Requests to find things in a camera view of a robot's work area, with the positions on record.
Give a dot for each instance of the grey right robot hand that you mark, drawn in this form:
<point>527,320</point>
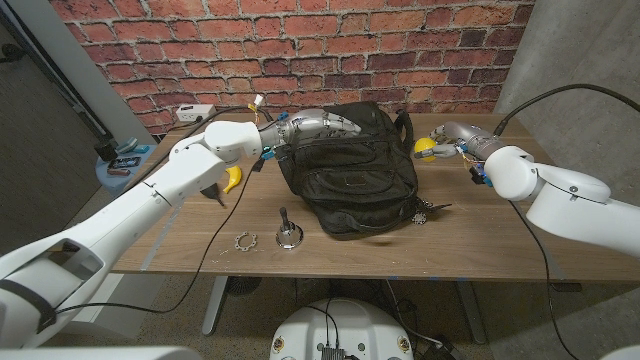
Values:
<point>467,135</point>

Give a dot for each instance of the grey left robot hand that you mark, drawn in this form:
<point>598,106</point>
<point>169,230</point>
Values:
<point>305,125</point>

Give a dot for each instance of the yellow ball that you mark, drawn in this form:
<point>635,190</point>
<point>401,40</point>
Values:
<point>424,146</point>

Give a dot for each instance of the black backpack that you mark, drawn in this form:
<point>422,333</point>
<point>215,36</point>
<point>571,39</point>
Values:
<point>350,175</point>

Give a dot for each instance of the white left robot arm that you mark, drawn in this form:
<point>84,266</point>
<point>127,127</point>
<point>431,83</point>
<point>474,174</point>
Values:
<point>150,190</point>

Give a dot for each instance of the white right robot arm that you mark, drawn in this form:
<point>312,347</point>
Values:
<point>570,200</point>

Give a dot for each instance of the yellow toy banana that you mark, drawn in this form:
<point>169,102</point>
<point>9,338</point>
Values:
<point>233,177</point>

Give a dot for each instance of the red brick printed backdrop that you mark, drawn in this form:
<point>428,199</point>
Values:
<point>300,50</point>

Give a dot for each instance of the silver call bell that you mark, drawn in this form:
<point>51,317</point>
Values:
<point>289,235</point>

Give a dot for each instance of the white power strip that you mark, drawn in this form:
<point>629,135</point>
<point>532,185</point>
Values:
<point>192,111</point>

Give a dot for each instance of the black rubber air blower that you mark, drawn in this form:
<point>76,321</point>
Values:
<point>212,192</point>

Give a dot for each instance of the small blue box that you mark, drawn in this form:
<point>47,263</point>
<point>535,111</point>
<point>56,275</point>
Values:
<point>141,149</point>

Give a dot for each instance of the black floor fan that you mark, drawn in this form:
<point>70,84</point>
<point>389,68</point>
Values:
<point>245,285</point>

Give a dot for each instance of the grey table leg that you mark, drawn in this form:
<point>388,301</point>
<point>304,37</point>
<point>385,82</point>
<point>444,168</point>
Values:
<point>215,305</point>
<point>472,315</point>

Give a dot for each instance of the grey teal brush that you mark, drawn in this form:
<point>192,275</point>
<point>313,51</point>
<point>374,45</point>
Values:
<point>126,145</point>

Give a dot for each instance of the small red object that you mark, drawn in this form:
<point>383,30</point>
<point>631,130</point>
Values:
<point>119,172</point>

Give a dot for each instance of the blue round stool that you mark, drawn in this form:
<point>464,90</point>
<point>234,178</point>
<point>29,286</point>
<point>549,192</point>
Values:
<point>112,182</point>

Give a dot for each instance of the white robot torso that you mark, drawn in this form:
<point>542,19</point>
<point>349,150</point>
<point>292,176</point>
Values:
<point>365,325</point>

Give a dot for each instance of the black power brick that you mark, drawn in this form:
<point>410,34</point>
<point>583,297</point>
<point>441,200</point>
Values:
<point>442,352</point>

